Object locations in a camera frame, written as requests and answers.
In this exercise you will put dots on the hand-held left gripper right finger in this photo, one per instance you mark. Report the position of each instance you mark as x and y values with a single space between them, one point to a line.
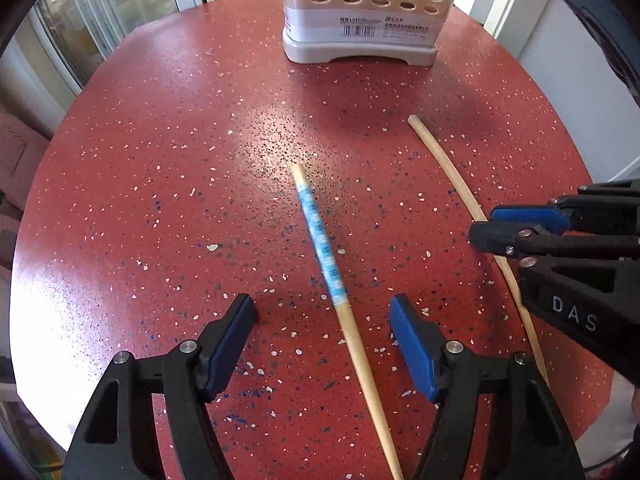
415 350

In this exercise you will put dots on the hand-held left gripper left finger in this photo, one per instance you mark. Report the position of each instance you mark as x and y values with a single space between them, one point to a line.
227 345

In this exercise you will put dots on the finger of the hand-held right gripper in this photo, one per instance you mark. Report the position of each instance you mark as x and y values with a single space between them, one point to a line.
500 239
530 217

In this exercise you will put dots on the plain bamboo chopstick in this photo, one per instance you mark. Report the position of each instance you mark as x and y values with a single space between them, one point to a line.
445 165

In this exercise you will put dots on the blue patterned bamboo chopstick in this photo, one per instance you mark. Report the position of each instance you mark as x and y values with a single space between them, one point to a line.
325 250

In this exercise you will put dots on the white perforated utensil holder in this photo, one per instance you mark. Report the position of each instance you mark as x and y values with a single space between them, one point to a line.
357 35

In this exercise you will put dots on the pink sofa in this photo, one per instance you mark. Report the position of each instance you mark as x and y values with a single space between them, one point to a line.
20 155

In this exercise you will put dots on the glass door panel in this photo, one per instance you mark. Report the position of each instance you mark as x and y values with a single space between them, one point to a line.
105 15

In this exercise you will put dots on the white window frame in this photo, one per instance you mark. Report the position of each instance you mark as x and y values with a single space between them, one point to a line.
505 0

